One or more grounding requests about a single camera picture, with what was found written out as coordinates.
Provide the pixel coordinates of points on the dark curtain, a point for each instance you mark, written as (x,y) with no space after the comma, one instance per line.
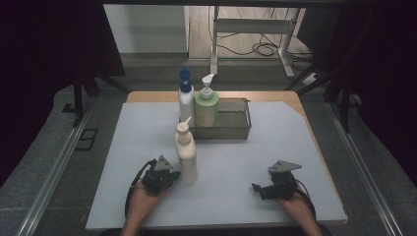
(39,65)
(383,65)

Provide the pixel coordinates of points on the black stand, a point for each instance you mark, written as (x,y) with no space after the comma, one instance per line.
(78,98)
(344,108)

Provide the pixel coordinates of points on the pale blue table mat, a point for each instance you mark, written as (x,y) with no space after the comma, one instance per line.
(236,206)

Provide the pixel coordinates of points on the person's right hand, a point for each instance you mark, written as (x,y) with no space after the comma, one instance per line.
(295,206)

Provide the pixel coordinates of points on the white bottle with blue pump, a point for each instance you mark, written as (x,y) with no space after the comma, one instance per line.
(186,105)

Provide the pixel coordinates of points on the aluminium rail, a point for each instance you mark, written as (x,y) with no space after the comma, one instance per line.
(52,177)
(364,177)

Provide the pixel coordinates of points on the white desk frame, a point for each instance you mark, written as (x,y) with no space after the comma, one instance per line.
(252,25)

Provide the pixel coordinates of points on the cream pump bottle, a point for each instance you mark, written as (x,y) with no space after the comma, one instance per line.
(187,157)

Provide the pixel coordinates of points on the person's left hand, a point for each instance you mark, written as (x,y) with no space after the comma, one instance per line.
(144,201)

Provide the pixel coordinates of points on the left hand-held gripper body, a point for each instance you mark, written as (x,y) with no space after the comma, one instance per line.
(155,178)

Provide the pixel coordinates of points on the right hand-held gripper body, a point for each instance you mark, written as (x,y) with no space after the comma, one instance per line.
(280,185)

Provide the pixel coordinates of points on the green pump bottle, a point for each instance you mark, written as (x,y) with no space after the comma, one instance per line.
(206,109)

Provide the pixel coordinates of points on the white cabinet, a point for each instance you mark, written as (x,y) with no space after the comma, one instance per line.
(144,28)

